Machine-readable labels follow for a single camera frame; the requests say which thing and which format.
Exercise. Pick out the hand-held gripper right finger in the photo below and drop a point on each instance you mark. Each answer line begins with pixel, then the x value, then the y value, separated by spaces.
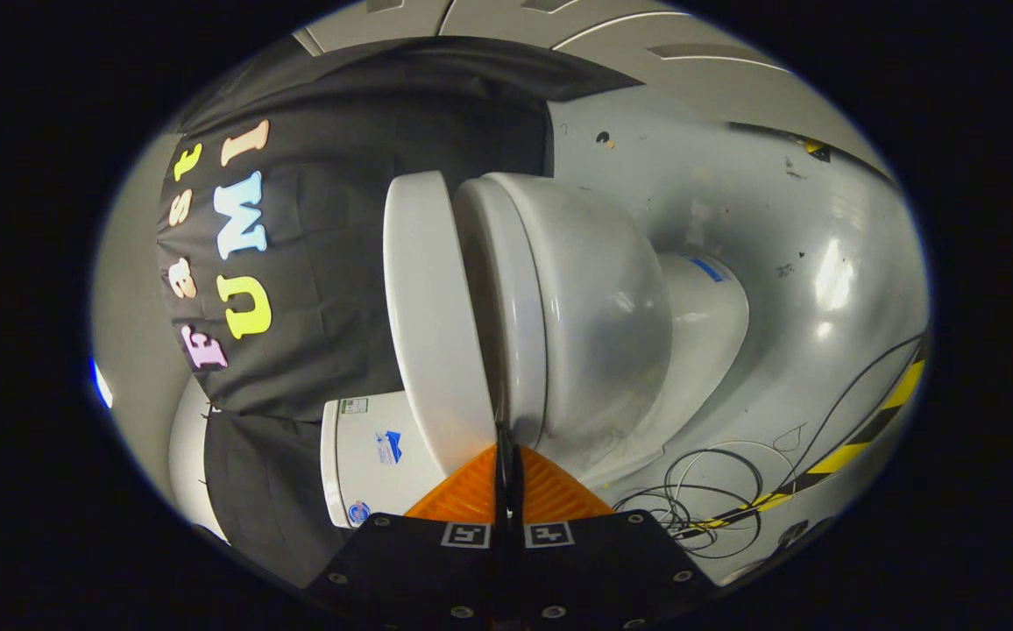
pixel 603 570

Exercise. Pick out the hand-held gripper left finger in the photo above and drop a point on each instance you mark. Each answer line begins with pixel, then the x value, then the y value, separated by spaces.
pixel 419 570

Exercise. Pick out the white toilet lid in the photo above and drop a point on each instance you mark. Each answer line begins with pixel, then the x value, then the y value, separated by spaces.
pixel 432 315

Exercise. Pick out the white toilet tank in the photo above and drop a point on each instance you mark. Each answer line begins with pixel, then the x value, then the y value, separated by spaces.
pixel 375 473

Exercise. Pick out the white toilet bowl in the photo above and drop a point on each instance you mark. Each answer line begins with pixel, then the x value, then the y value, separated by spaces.
pixel 612 315

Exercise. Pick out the yellow black hazard tape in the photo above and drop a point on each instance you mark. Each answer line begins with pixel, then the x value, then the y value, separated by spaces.
pixel 848 454

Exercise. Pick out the black backdrop cloth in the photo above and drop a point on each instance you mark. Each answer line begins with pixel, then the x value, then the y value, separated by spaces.
pixel 340 219

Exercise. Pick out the white drawer cabinet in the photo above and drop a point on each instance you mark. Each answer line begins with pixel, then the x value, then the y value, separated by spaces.
pixel 612 53

